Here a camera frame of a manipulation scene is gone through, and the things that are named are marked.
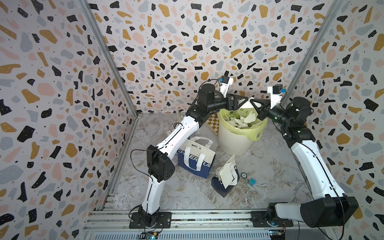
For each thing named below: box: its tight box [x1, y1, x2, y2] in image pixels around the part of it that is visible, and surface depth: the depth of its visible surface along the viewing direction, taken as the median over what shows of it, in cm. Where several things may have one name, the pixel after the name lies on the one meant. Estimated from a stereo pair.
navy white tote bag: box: [177, 136, 216, 179], surface depth 75 cm
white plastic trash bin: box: [218, 125, 254, 156], surface depth 87 cm
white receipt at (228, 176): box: [219, 162, 238, 190], surface depth 73 cm
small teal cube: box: [248, 178, 257, 187], surface depth 88 cm
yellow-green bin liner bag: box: [217, 107, 268, 142], surface depth 78 cm
